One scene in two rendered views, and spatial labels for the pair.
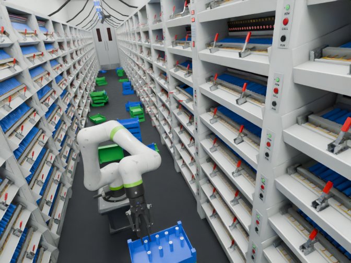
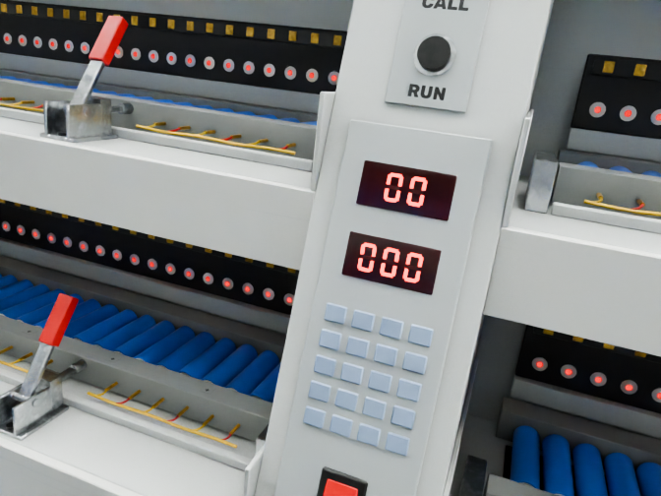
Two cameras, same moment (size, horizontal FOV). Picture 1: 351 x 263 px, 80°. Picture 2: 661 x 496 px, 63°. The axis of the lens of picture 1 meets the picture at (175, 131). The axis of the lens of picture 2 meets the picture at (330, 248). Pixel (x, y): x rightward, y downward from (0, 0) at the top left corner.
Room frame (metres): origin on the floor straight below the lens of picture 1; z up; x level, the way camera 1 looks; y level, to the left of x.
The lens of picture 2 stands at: (1.20, 0.09, 1.51)
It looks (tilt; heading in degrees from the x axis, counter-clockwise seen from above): 3 degrees down; 302
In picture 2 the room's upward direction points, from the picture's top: 12 degrees clockwise
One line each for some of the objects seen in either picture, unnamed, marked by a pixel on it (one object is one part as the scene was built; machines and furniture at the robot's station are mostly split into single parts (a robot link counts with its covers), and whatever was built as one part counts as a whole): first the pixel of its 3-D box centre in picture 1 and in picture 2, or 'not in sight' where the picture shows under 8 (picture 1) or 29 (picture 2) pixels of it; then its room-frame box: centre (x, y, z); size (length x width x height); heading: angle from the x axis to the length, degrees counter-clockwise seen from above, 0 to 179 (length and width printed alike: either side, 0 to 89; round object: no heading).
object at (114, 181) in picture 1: (113, 176); not in sight; (1.34, 0.51, 0.46); 0.16 x 0.13 x 0.19; 130
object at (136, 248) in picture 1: (161, 250); not in sight; (0.71, 0.12, 0.44); 0.30 x 0.20 x 0.08; 109
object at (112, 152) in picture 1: (110, 153); not in sight; (2.32, 0.84, 0.10); 0.30 x 0.08 x 0.20; 102
